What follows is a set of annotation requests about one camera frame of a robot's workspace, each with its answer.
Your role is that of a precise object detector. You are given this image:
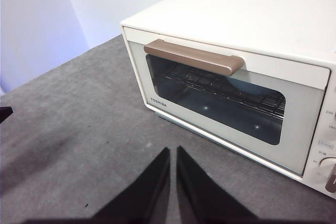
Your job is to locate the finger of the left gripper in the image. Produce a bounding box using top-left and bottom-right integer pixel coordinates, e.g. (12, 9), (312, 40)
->
(0, 106), (14, 124)

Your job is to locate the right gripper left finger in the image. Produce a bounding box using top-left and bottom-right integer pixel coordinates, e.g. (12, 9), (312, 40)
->
(86, 147), (171, 224)

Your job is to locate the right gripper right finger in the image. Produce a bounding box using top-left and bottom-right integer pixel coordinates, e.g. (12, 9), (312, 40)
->
(176, 145), (260, 224)

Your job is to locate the oven door with brown handle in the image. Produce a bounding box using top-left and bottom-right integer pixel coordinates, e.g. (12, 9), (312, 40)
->
(122, 26), (331, 176)

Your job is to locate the cream Toshiba toaster oven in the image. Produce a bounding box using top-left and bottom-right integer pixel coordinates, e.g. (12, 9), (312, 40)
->
(120, 0), (336, 198)

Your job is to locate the small cream timer knob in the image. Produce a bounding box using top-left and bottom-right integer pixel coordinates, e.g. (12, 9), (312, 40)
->
(319, 157), (336, 192)

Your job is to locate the metal wire oven rack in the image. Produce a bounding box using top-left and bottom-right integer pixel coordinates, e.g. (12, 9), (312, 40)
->
(164, 69), (287, 120)

